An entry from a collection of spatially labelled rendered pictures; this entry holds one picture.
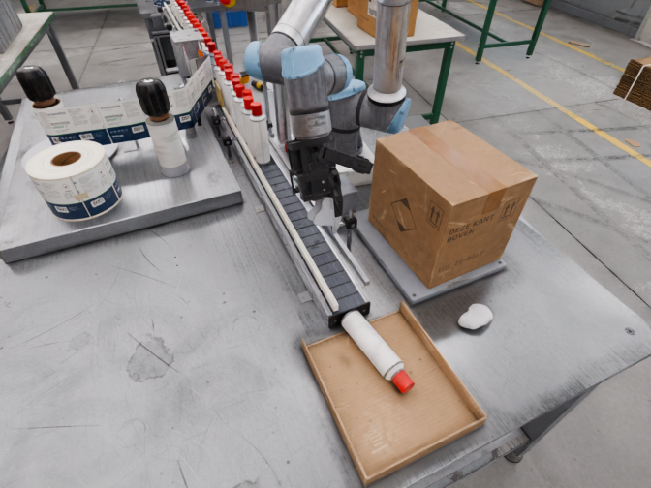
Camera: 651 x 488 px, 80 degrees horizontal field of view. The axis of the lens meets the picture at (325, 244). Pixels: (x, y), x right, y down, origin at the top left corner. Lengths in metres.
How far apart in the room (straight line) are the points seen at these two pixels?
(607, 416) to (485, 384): 1.19
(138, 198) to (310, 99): 0.76
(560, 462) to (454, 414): 1.06
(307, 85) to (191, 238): 0.64
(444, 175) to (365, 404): 0.52
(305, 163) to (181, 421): 0.56
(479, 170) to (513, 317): 0.37
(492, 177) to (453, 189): 0.10
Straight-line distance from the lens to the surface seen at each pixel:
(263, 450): 0.83
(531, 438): 1.62
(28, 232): 1.36
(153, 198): 1.31
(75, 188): 1.26
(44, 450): 0.98
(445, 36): 3.10
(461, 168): 0.95
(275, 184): 1.27
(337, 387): 0.86
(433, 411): 0.87
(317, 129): 0.74
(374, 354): 0.85
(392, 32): 1.15
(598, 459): 1.98
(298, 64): 0.73
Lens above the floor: 1.61
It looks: 44 degrees down
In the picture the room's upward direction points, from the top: straight up
